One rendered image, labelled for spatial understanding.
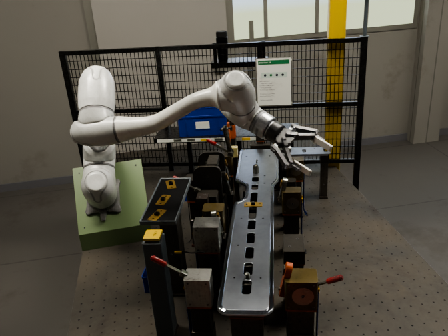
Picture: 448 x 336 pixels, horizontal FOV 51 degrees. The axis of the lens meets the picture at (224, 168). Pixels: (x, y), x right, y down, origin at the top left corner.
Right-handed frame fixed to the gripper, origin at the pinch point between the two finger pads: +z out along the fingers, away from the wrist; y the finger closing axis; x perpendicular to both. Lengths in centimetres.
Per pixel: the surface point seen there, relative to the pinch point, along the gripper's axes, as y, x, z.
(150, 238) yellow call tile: 51, -23, -33
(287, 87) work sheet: -97, -82, -61
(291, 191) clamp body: -16, -53, -11
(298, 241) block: 12.1, -34.8, 7.2
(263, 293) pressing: 40.8, -26.0, 9.6
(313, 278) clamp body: 28.9, -18.5, 20.5
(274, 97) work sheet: -90, -88, -66
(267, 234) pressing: 12.9, -43.8, -5.3
